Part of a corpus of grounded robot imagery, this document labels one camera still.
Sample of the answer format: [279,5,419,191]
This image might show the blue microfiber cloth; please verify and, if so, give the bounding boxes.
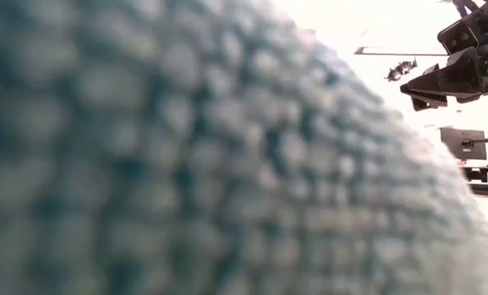
[0,0,488,295]

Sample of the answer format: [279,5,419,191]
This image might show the grey panel with black mount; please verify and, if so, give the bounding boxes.
[439,126,488,161]

